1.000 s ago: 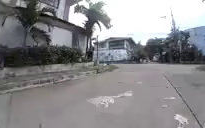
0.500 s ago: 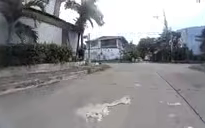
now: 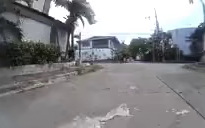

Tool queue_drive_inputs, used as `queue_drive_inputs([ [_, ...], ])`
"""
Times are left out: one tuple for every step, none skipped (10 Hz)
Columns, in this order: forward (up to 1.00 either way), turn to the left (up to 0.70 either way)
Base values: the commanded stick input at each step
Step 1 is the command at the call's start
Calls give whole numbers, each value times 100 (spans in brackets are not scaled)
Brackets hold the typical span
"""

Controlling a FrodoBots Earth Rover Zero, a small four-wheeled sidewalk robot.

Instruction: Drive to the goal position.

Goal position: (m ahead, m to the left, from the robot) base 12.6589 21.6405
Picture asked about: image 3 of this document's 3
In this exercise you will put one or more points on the thin dark pole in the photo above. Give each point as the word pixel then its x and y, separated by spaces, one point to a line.
pixel 80 46

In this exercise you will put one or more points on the grey concrete road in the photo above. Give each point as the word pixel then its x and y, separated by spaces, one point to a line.
pixel 130 80

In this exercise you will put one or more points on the group of trees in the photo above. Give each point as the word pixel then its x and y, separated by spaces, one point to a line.
pixel 146 49

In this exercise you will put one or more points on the palm tree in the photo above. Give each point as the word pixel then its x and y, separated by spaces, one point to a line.
pixel 73 20

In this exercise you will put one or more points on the utility pole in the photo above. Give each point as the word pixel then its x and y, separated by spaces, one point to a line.
pixel 156 36

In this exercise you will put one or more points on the green hedge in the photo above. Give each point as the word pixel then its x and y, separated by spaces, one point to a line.
pixel 30 52

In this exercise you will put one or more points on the raised concrete kerb strip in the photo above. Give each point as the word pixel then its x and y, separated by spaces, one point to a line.
pixel 30 81

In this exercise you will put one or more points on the grey house with sloped roof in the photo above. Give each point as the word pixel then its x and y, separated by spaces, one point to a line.
pixel 33 28

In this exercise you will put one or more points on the pale blue building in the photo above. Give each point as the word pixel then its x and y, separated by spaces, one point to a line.
pixel 181 40

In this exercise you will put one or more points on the white building with graffiti wall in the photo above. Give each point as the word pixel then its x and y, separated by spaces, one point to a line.
pixel 98 48

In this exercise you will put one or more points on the low concrete wall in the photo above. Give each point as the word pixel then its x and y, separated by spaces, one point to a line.
pixel 26 70

